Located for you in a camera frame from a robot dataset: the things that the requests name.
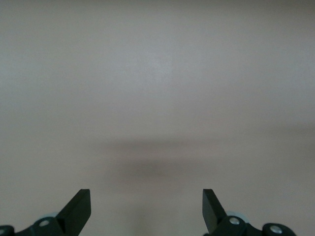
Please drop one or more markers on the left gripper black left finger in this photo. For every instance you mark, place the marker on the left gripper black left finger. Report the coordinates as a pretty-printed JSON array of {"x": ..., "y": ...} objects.
[{"x": 73, "y": 216}]

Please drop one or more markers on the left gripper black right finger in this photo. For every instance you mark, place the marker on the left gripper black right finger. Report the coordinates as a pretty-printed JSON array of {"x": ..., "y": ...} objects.
[{"x": 214, "y": 216}]

